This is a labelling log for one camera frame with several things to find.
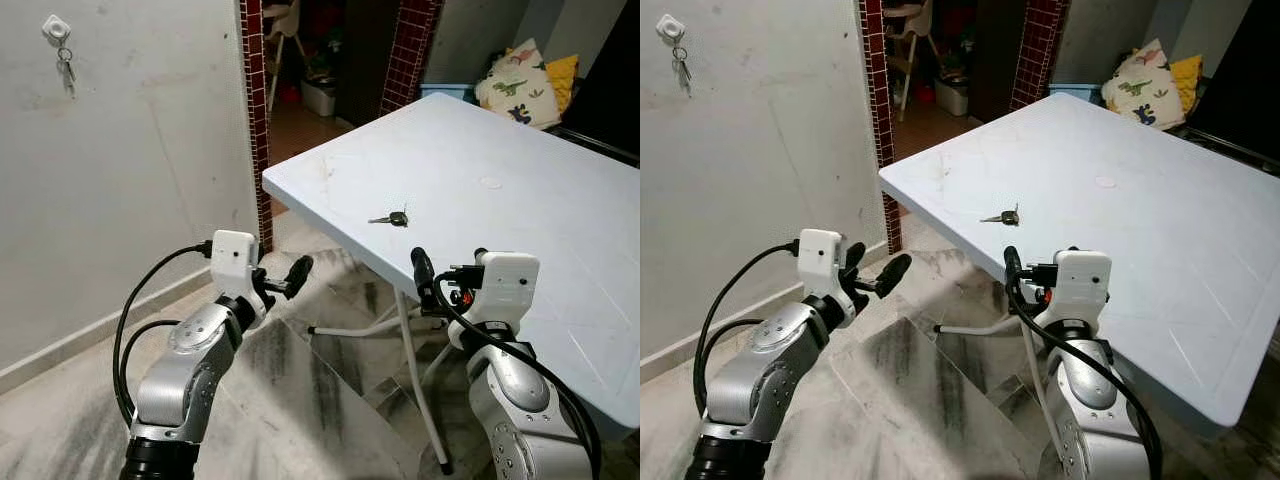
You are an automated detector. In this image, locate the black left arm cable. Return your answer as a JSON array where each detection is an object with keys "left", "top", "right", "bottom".
[
  {"left": 112, "top": 240, "right": 213, "bottom": 431},
  {"left": 692, "top": 240, "right": 801, "bottom": 421}
]

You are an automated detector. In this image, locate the white tubular table leg frame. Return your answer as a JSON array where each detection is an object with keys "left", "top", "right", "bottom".
[
  {"left": 933, "top": 300, "right": 1066, "bottom": 466},
  {"left": 308, "top": 290, "right": 456, "bottom": 476}
]

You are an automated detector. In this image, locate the white chair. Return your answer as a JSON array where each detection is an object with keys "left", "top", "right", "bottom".
[
  {"left": 885, "top": 0, "right": 936, "bottom": 121},
  {"left": 262, "top": 0, "right": 311, "bottom": 116}
]

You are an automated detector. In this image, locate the white plastic folding table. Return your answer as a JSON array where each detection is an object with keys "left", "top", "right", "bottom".
[
  {"left": 262, "top": 93, "right": 641, "bottom": 441},
  {"left": 878, "top": 93, "right": 1280, "bottom": 441}
]

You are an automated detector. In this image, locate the black furniture frame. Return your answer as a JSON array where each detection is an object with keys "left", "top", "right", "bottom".
[
  {"left": 560, "top": 0, "right": 641, "bottom": 166},
  {"left": 1190, "top": 0, "right": 1280, "bottom": 171}
]

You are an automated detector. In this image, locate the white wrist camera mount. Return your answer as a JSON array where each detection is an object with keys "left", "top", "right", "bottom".
[
  {"left": 450, "top": 250, "right": 542, "bottom": 351},
  {"left": 208, "top": 230, "right": 266, "bottom": 329},
  {"left": 1035, "top": 250, "right": 1113, "bottom": 346},
  {"left": 797, "top": 228, "right": 849, "bottom": 326}
]

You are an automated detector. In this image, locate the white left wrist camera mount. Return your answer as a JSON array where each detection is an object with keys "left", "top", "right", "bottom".
[
  {"left": 797, "top": 228, "right": 849, "bottom": 326},
  {"left": 208, "top": 230, "right": 266, "bottom": 329}
]

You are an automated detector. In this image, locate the red tiled doorway pillar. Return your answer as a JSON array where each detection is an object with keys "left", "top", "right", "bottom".
[
  {"left": 860, "top": 0, "right": 903, "bottom": 253},
  {"left": 380, "top": 0, "right": 444, "bottom": 116},
  {"left": 1010, "top": 0, "right": 1069, "bottom": 111},
  {"left": 238, "top": 0, "right": 273, "bottom": 251}
]

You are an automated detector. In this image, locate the white plastic bin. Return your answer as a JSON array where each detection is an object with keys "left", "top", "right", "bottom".
[
  {"left": 933, "top": 78, "right": 971, "bottom": 117},
  {"left": 300, "top": 78, "right": 339, "bottom": 118}
]

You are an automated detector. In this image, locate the dark brown wooden door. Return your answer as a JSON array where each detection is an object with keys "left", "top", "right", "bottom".
[
  {"left": 335, "top": 0, "right": 401, "bottom": 126},
  {"left": 968, "top": 0, "right": 1026, "bottom": 121}
]

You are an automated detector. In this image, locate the white dinosaur print pillow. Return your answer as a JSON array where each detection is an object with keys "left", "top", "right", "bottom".
[
  {"left": 1100, "top": 38, "right": 1188, "bottom": 129},
  {"left": 475, "top": 38, "right": 563, "bottom": 129}
]

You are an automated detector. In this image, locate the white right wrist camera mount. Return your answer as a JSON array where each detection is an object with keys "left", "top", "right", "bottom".
[
  {"left": 1035, "top": 250, "right": 1113, "bottom": 346},
  {"left": 450, "top": 250, "right": 542, "bottom": 351}
]

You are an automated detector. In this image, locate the yellow pillow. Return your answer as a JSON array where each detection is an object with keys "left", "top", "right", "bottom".
[
  {"left": 545, "top": 55, "right": 581, "bottom": 113},
  {"left": 1170, "top": 55, "right": 1204, "bottom": 111}
]

